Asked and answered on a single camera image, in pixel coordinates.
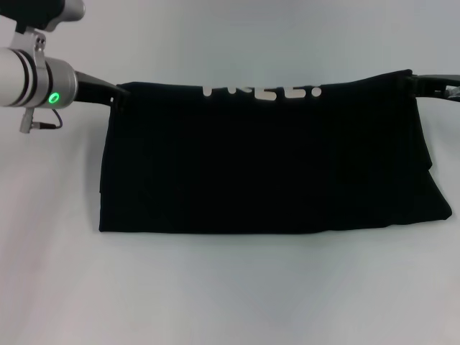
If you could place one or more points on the black t-shirt with white print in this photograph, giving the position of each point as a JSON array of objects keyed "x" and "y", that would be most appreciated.
[{"x": 266, "y": 158}]

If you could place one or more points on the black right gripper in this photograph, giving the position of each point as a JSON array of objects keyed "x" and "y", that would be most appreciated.
[{"x": 440, "y": 86}]

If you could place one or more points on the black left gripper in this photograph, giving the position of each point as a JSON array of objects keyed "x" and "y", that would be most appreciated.
[{"x": 95, "y": 90}]

